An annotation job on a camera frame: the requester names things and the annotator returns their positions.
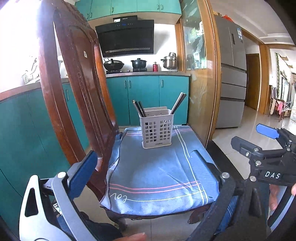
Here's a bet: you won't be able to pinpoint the cream white chopstick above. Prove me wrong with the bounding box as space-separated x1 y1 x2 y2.
170 92 185 115

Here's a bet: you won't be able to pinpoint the dark red chopstick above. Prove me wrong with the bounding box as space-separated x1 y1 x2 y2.
138 101 147 117

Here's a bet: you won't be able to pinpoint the teal lower kitchen cabinets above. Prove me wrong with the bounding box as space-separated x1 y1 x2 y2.
0 75 190 232

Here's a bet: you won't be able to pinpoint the teal kitchen cabinets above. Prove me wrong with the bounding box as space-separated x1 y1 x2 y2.
0 75 190 232
75 0 182 21

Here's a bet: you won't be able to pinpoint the teal upper kitchen cabinets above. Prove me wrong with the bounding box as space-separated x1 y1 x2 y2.
75 0 182 21

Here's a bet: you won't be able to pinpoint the person's right hand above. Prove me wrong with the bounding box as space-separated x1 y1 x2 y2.
268 182 296 212

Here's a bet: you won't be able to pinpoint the person's left hand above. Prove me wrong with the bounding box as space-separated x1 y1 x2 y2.
113 232 147 241

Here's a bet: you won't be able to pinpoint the silver refrigerator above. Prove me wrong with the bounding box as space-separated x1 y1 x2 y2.
215 15 247 128

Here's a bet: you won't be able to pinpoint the blue striped cloth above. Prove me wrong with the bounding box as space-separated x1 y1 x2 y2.
100 126 213 216

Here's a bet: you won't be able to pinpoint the white plastic utensil holder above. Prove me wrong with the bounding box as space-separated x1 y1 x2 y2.
139 106 174 149

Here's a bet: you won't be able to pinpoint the black chopstick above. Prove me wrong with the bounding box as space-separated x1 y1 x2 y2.
172 93 187 115

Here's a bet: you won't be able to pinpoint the dark brown chopstick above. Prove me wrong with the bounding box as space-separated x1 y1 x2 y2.
132 100 144 118

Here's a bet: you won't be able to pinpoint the carved wooden chair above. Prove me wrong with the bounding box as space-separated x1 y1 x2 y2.
38 0 211 232

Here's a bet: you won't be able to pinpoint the wooden glass sliding door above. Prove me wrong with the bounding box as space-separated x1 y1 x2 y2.
175 0 222 146

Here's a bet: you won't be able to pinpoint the stainless steel pot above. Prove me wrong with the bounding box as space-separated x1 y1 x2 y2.
161 52 178 69

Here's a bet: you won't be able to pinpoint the red kettle bottle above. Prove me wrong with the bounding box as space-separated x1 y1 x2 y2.
152 62 158 72

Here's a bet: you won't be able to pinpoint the black wok with lid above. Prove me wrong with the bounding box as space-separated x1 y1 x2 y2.
103 59 125 71

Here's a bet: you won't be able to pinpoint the black clay pot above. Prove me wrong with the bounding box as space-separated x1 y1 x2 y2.
131 58 147 69

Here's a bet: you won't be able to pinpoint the black range hood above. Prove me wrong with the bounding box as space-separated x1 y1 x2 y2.
95 19 154 58

